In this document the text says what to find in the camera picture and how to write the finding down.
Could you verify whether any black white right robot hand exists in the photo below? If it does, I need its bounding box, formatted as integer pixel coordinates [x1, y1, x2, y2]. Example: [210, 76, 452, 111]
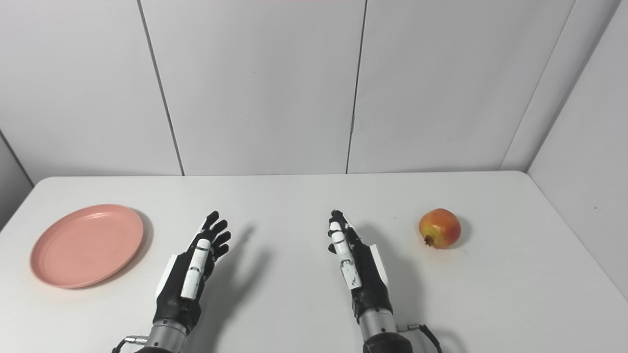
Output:
[328, 210, 394, 322]

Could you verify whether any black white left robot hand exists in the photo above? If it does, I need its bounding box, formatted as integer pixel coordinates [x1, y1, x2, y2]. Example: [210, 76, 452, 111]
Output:
[154, 211, 232, 334]

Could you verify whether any red yellow pomegranate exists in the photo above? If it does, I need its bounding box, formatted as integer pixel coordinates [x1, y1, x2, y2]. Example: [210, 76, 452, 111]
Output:
[419, 208, 462, 250]

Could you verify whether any pink round plate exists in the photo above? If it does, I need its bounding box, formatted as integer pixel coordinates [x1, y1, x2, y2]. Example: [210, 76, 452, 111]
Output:
[30, 204, 145, 289]

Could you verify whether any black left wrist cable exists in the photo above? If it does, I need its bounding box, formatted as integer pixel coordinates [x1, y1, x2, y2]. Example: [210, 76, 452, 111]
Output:
[112, 335, 148, 353]

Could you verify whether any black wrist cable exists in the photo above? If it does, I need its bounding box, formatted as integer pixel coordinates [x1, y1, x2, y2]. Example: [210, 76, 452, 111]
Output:
[112, 335, 148, 353]
[396, 323, 443, 353]

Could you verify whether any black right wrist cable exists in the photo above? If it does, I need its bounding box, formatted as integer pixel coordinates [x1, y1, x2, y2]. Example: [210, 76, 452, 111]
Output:
[396, 323, 443, 353]

